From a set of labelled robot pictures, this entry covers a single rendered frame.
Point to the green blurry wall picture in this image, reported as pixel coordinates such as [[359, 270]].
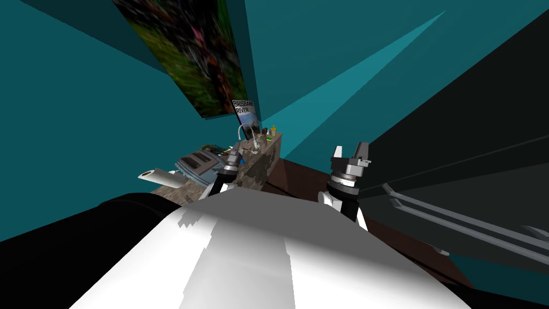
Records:
[[193, 56]]

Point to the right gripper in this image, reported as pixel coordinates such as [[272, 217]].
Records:
[[349, 164]]

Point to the silver curved faucet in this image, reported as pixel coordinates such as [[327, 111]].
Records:
[[241, 128]]

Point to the river poster with white letters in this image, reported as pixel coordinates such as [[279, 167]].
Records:
[[246, 116]]

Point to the grey toaster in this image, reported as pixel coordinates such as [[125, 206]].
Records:
[[199, 165]]

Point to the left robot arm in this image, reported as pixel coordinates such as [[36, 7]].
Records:
[[64, 257]]

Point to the white paper towel roll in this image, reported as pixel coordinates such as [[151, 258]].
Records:
[[165, 177]]

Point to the small yellow bottle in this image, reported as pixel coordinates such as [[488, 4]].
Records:
[[273, 131]]

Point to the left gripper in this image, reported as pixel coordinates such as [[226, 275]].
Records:
[[236, 151]]

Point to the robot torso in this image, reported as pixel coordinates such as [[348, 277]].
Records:
[[257, 257]]

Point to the black appliance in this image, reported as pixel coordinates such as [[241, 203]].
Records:
[[472, 141]]

